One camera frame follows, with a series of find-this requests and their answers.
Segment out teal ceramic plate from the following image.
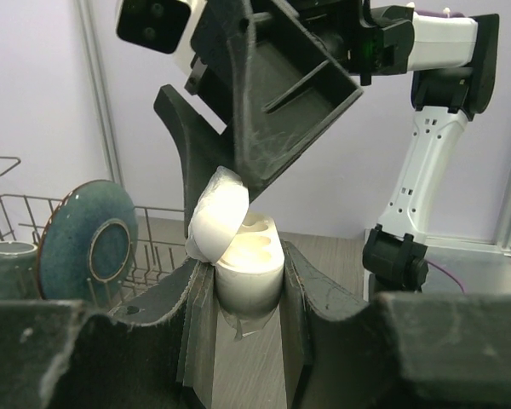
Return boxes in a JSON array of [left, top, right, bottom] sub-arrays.
[[37, 180, 139, 307]]

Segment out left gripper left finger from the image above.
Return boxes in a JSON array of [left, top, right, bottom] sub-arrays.
[[0, 259, 216, 408]]

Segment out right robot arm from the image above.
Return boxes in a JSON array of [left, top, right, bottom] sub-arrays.
[[154, 1, 499, 293]]

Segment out white oval earbud case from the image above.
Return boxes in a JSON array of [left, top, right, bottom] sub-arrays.
[[186, 166, 285, 340]]

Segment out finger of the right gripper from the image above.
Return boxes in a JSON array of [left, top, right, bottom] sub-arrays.
[[153, 84, 235, 234]]

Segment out grey wire dish rack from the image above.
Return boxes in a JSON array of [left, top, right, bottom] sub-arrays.
[[0, 180, 186, 309]]

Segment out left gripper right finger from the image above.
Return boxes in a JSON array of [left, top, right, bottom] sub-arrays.
[[279, 241, 511, 408]]

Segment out dark teal bowl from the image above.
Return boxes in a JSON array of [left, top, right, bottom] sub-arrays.
[[0, 241, 40, 300]]

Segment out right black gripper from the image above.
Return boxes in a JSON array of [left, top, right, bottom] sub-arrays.
[[186, 1, 392, 199]]

